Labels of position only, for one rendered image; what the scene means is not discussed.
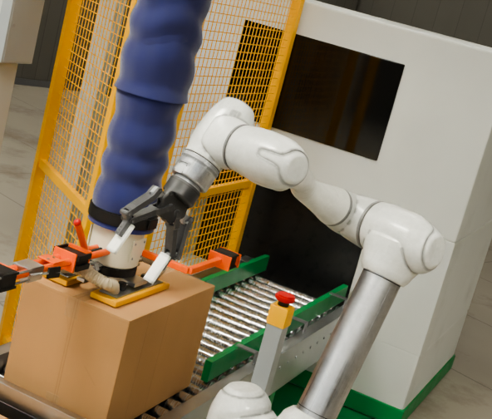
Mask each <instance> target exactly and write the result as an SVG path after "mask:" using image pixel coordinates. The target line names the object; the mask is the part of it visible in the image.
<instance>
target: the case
mask: <svg viewBox="0 0 492 419"><path fill-rule="evenodd" d="M159 279H160V280H163V281H165V282H166V283H169V284H170V286H169V288H168V289H165V290H162V291H160V292H158V293H153V294H151V295H149V296H146V297H143V298H140V299H137V300H135V301H133V302H130V303H126V304H124V305H121V306H119V307H116V308H115V307H112V306H111V305H109V304H106V303H103V302H101V301H99V300H97V299H94V298H92V297H91V296H90V295H91V292H92V291H95V290H97V289H100V287H97V286H96V285H95V284H93V283H91V282H85V283H83V282H80V283H74V284H72V285H69V286H64V285H62V284H60V283H57V282H55V281H52V280H50V279H47V278H45V277H43V276H42V279H40V280H37V281H34V282H31V283H24V285H23V289H22V296H21V300H20V304H19V308H18V312H17V320H16V323H15V328H14V332H13V335H12V343H11V347H10V351H9V355H8V359H7V366H6V371H5V374H4V379H5V380H7V381H9V382H11V383H13V384H15V385H17V386H19V387H22V388H24V389H26V390H28V391H29V392H32V393H34V394H36V395H38V396H39V397H43V398H45V399H47V400H48V401H50V402H53V403H55V404H57V405H58V406H60V407H64V408H66V409H67V410H69V411H71V412H74V413H76V414H77V415H79V416H81V417H85V418H86V419H134V418H136V417H138V416H139V415H141V414H142V413H144V412H146V411H148V410H150V409H151V408H152V407H155V406H156V405H158V404H160V403H161V402H163V401H164V400H166V399H168V398H169V397H172V396H174V394H176V393H178V392H180V391H182V390H183V389H185V388H187V387H188V386H189V384H190V381H191V378H192V374H193V371H194V365H195V362H196V358H197V355H198V351H199V345H200V343H201V339H202V336H203V332H204V326H205V324H206V320H207V317H208V313H209V307H210V304H211V301H212V297H213V294H214V288H215V286H214V285H213V284H210V283H206V282H205V281H202V280H200V279H197V278H194V277H192V276H189V275H187V274H183V273H181V272H179V271H177V270H174V269H171V268H169V267H166V271H165V272H164V273H163V274H162V275H161V276H160V277H159Z"/></svg>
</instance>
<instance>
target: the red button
mask: <svg viewBox="0 0 492 419"><path fill-rule="evenodd" d="M275 298H276V299H277V300H278V305H279V306H281V307H284V308H288V307H289V304H290V303H294V302H295V299H296V298H295V297H294V295H292V294H291V293H288V292H284V291H279V292H277V293H276V294H275Z"/></svg>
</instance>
